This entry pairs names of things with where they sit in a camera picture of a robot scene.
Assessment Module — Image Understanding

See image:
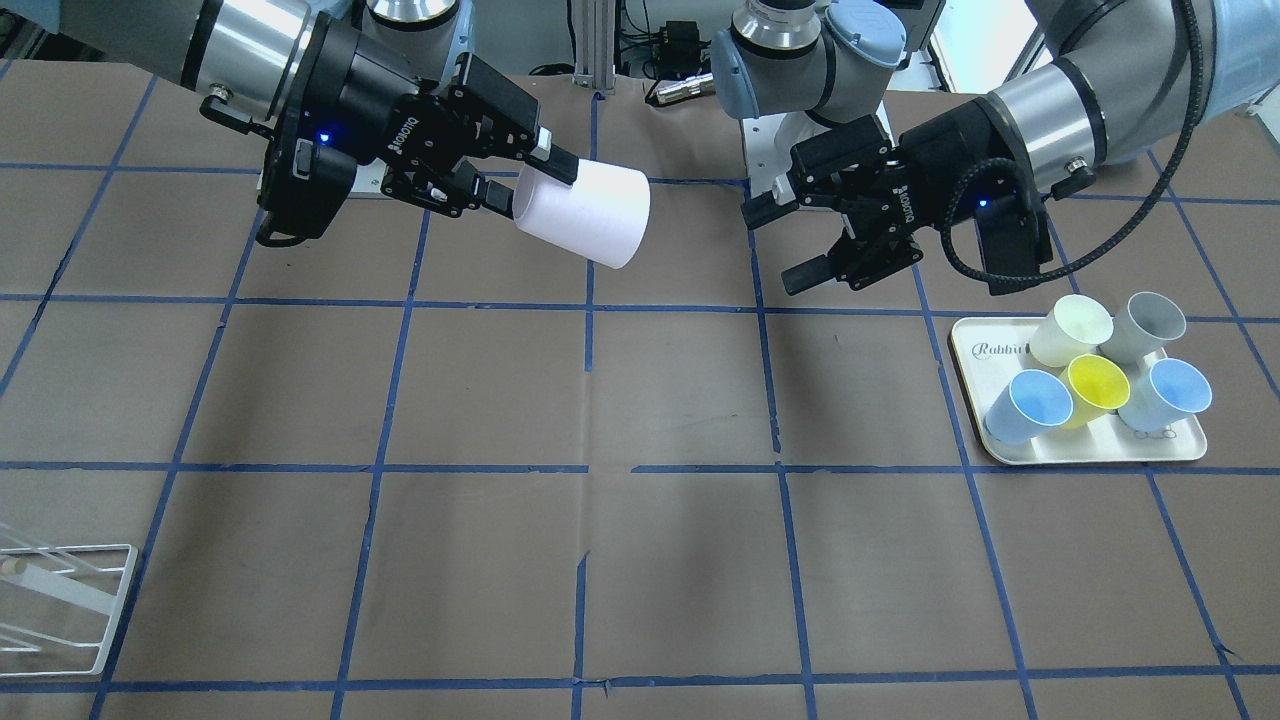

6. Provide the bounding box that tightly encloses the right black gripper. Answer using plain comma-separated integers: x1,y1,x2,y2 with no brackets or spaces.
256,15,581,247

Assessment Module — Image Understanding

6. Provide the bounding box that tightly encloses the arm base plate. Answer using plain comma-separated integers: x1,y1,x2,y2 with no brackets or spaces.
741,102,895,206

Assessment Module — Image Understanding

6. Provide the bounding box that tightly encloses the light blue cup far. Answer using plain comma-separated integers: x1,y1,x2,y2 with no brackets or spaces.
982,369,1075,445

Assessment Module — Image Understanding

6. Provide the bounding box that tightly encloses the cream plastic cup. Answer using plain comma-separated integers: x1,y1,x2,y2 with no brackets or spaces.
1029,293,1114,368

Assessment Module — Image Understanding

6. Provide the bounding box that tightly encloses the light blue cup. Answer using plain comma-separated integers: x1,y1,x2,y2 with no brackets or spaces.
982,369,1075,445
1117,357,1213,433

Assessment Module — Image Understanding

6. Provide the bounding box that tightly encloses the beige plastic tray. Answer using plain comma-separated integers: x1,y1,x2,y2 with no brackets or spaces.
948,316,1212,466

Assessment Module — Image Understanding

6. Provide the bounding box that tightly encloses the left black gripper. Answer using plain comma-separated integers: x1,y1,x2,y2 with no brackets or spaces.
741,97,1052,296

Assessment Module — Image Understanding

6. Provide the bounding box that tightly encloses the yellow plastic cup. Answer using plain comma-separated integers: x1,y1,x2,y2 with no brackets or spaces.
1059,354,1132,430

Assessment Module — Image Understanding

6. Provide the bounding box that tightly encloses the light blue cup near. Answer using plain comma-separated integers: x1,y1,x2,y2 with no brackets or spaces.
1117,357,1213,433

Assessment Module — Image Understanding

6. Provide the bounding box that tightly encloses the white wire cup rack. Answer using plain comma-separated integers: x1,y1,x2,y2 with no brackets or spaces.
1,523,140,682

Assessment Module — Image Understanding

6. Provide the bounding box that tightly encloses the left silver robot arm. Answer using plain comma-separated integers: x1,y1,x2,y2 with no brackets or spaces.
710,1,1277,295

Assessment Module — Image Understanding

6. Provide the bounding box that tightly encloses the pink plastic cup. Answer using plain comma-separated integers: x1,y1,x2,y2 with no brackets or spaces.
512,160,652,269

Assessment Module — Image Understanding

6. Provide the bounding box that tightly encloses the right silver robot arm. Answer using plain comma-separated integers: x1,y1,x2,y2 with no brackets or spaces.
5,1,581,247

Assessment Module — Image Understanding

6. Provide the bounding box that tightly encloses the grey plastic cup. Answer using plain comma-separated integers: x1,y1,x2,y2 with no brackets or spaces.
1098,291,1187,364

